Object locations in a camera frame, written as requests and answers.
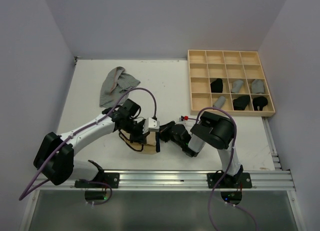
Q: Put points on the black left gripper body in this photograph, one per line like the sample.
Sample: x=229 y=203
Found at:
x=135 y=129

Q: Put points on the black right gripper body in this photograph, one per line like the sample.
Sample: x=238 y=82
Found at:
x=165 y=133

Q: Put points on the beige underwear with navy trim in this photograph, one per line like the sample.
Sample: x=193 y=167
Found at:
x=151 y=147

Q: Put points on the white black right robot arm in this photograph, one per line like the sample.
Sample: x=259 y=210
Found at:
x=215 y=130

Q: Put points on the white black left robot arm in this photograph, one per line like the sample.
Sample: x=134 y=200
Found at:
x=56 y=156

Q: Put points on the grey striped underwear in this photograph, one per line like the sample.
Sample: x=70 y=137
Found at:
x=115 y=85

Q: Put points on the grey rolled sock lower left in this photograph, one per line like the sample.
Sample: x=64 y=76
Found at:
x=219 y=103

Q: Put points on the grey rolled sock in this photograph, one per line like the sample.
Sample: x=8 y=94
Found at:
x=219 y=103
x=236 y=86
x=257 y=87

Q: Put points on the black rolled sock upper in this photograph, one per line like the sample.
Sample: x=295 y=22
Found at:
x=216 y=86

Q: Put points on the black rolled sock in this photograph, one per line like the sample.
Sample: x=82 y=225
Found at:
x=241 y=103
x=259 y=103
x=216 y=86

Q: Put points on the black rolled sock lower middle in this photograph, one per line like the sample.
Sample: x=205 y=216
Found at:
x=241 y=103

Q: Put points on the grey rolled sock middle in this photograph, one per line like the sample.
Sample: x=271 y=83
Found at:
x=236 y=86

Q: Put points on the wooden compartment tray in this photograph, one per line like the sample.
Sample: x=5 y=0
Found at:
x=205 y=66

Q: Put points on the black rolled sock lower right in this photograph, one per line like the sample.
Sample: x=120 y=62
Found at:
x=259 y=103

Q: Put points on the grey rolled sock right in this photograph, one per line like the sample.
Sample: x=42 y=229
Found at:
x=257 y=87

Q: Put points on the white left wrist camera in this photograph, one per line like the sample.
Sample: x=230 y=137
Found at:
x=151 y=125

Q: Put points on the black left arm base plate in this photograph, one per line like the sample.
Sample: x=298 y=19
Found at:
x=112 y=179

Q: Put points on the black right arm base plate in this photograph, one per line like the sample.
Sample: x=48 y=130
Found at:
x=242 y=180

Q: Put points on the aluminium frame rail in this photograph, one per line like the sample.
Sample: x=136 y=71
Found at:
x=157 y=180

